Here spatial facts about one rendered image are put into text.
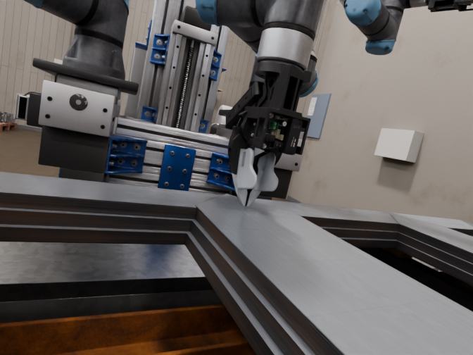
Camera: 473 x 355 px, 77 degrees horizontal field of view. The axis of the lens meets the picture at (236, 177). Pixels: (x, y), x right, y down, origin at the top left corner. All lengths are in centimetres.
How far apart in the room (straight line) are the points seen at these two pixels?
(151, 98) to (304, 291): 89
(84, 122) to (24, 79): 783
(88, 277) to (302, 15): 53
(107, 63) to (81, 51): 6
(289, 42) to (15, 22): 840
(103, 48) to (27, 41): 775
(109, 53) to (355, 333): 79
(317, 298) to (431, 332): 8
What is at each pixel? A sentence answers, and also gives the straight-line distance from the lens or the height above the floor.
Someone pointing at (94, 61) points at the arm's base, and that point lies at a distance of 85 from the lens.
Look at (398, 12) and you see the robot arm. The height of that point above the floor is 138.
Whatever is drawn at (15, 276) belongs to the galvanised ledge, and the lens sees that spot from 60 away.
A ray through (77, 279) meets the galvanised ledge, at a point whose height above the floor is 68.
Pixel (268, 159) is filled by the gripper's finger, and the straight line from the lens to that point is 46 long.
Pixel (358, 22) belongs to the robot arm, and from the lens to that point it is 88.
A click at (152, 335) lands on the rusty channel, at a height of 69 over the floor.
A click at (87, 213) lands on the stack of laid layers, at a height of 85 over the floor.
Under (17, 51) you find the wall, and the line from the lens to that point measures 862.
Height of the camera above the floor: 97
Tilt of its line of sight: 8 degrees down
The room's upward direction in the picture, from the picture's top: 12 degrees clockwise
